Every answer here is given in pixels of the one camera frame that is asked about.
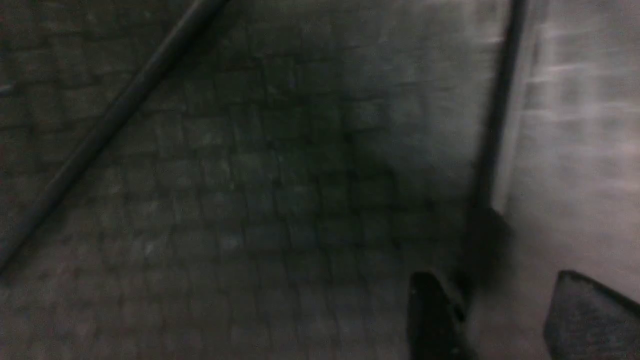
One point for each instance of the black plastic serving tray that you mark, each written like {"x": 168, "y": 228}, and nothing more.
{"x": 271, "y": 197}

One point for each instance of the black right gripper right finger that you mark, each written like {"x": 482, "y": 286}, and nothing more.
{"x": 588, "y": 320}

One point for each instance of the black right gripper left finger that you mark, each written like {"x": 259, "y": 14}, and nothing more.
{"x": 435, "y": 321}

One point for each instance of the black chopstick gold band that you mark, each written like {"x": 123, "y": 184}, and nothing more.
{"x": 171, "y": 50}

